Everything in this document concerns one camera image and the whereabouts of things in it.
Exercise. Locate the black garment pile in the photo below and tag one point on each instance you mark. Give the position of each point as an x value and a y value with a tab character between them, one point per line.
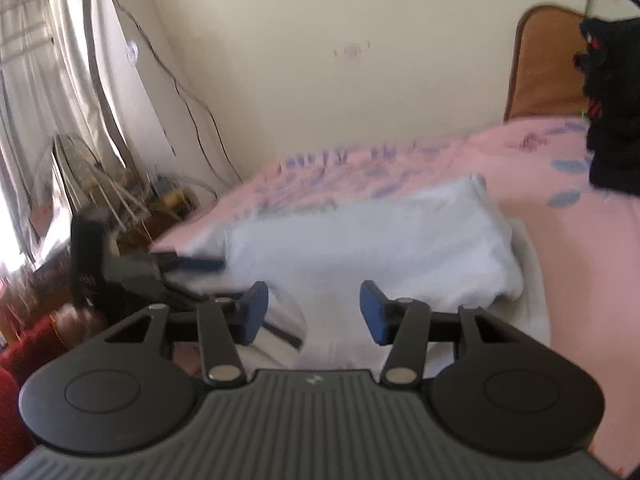
615	110

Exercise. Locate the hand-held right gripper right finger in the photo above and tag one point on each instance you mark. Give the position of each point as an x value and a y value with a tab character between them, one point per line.
375	316

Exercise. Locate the pink leaf-print bed sheet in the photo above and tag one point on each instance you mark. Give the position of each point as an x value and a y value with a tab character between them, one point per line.
550	240

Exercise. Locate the white small garment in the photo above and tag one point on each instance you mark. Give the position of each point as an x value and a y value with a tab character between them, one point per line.
380	250

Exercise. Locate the round white wall hook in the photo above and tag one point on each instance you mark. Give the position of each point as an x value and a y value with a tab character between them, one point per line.
132	52

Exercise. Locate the brown wooden headboard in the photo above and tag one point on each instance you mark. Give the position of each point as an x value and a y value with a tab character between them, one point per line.
545	65

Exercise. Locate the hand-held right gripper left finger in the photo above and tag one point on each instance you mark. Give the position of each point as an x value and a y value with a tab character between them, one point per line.
254	310

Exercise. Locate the red cloth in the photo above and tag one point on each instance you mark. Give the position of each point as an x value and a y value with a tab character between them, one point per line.
20	375

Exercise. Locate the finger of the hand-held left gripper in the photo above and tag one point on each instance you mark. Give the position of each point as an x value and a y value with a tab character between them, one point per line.
200	263
192	296

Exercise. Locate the small yellow box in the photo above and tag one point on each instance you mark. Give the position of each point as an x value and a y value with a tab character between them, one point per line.
172	199

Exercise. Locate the white grey-striped curtain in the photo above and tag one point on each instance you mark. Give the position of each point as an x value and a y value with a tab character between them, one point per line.
75	60

